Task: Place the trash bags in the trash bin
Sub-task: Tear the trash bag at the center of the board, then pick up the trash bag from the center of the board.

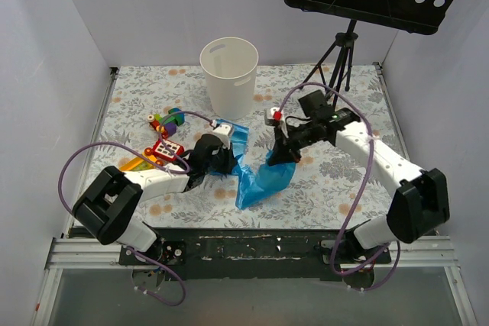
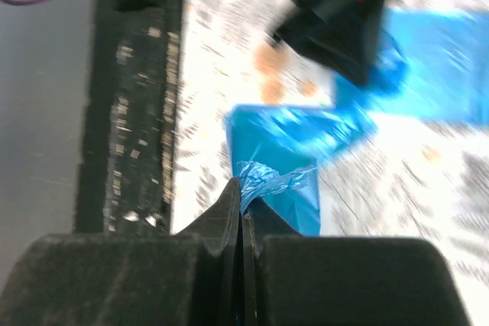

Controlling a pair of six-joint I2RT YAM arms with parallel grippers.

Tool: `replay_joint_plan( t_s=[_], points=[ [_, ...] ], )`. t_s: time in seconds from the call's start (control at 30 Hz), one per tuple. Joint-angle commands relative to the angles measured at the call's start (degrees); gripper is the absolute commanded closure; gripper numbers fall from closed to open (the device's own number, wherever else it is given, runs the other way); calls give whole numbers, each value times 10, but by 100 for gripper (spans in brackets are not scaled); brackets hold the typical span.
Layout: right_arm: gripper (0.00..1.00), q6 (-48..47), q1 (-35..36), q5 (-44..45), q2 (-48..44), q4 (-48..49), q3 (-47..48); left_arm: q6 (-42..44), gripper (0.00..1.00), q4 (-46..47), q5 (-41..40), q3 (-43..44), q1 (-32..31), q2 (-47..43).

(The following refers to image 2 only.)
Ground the black scratched base plate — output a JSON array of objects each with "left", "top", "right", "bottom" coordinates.
[{"left": 74, "top": 0, "right": 183, "bottom": 234}]

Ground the blue plastic trash bag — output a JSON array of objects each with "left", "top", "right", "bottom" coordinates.
[{"left": 225, "top": 10, "right": 488, "bottom": 235}]

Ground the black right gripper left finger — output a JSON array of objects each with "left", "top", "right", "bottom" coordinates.
[{"left": 1, "top": 179, "right": 241, "bottom": 325}]

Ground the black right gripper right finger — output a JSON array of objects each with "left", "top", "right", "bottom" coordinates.
[{"left": 241, "top": 203, "right": 469, "bottom": 326}]

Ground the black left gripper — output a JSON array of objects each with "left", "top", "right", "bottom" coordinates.
[{"left": 273, "top": 0, "right": 384, "bottom": 86}]

